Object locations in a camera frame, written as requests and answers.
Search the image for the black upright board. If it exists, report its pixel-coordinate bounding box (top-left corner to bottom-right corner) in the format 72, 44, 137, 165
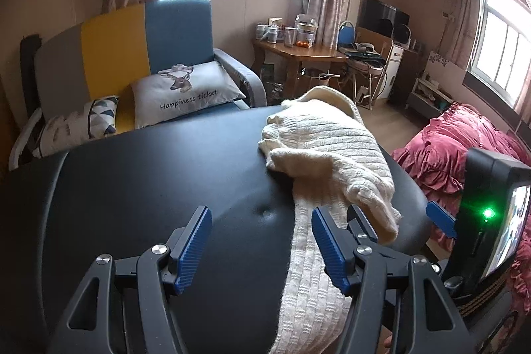
20, 34, 43, 118

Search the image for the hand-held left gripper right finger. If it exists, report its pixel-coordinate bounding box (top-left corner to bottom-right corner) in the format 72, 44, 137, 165
312, 207, 476, 354

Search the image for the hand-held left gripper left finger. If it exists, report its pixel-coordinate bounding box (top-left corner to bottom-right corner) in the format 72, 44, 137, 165
47, 206, 212, 354

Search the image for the wooden desk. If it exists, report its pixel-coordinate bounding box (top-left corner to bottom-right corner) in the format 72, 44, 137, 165
252, 39, 350, 100

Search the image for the black television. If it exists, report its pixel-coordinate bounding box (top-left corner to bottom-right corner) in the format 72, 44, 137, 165
359, 0, 411, 41

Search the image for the cluttered white folding table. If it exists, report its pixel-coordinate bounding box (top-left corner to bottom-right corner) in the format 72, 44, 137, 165
338, 42, 388, 106

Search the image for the triangle pattern pillow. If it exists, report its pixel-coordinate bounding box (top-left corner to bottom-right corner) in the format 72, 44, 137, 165
31, 95, 121, 160

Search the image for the low white shelf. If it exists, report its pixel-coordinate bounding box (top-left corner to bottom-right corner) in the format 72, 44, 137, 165
406, 75, 454, 118

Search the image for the white floral board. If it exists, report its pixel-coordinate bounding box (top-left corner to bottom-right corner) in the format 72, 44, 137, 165
425, 50, 469, 79

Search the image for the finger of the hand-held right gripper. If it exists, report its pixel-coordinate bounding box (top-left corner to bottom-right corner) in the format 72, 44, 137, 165
347, 205, 381, 245
426, 201, 457, 241

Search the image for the blue chair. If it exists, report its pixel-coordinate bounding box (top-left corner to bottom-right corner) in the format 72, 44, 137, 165
337, 21, 357, 48

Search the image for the red ruffled quilt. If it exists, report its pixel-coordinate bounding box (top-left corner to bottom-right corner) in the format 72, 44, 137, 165
392, 101, 531, 342

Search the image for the white knit sweater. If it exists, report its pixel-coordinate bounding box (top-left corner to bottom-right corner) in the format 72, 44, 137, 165
258, 86, 402, 354

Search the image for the small black fan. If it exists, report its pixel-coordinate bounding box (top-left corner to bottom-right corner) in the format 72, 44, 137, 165
392, 23, 412, 44

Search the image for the brown cardboard sheet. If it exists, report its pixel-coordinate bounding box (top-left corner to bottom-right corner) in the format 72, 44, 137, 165
356, 26, 394, 60

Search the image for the round wooden stool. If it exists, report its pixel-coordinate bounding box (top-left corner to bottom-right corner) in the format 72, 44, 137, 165
299, 68, 346, 98

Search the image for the cluster of jars and bottles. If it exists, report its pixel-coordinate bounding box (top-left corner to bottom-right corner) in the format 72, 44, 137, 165
255, 16, 320, 48

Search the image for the grey yellow blue sofa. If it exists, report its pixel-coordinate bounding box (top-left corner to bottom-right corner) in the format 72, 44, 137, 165
8, 0, 267, 172

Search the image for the deer print pillow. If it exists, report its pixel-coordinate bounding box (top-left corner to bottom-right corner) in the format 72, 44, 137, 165
130, 61, 247, 129

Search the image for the white cabinet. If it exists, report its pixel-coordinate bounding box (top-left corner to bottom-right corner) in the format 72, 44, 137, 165
386, 43, 406, 100

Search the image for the smaller window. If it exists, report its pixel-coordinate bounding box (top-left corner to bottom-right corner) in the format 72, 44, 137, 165
467, 0, 531, 112

